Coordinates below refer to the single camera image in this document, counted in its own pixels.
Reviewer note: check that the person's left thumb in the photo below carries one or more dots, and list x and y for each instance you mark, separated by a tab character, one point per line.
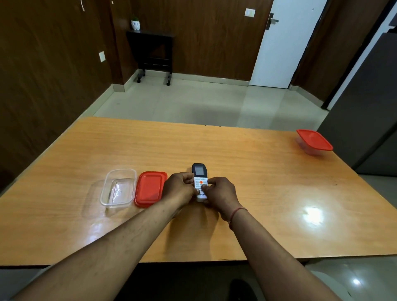
194	189

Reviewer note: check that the clear container with red lid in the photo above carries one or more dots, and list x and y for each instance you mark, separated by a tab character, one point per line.
314	142

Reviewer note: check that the person's black shoe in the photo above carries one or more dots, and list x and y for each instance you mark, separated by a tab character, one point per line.
243	290

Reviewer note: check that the person's right hand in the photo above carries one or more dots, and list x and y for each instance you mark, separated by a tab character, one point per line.
220	193

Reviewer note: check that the white owl plant pot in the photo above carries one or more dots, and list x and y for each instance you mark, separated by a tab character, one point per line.
135	24

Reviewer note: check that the clear plastic container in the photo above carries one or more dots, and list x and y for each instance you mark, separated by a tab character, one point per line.
118	187

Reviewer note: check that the person's right forearm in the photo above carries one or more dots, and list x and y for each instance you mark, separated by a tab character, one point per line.
279	263

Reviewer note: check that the white wall socket plate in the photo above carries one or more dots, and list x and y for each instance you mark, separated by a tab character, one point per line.
102	56

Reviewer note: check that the grey cabinet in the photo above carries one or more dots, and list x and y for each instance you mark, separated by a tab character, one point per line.
366	108

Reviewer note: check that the red thread wristband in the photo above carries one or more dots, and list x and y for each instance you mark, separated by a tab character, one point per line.
236	214

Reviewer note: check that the person's right thumb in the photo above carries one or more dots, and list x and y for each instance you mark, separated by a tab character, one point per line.
205	187

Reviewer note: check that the person's left hand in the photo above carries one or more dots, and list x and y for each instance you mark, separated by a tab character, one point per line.
177	188

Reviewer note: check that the white door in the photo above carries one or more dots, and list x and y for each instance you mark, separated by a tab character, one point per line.
287	43

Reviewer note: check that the white air conditioner remote control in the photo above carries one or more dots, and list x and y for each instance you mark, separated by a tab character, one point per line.
199	180

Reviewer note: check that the white wall switch plate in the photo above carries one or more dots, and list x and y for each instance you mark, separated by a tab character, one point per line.
249	12

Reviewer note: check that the red plastic lid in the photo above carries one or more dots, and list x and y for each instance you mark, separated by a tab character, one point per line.
150	189

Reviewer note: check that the person's left forearm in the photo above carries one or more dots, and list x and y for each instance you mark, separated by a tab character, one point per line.
102	257

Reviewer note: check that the black folding side table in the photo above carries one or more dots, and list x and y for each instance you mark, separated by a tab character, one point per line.
152	51

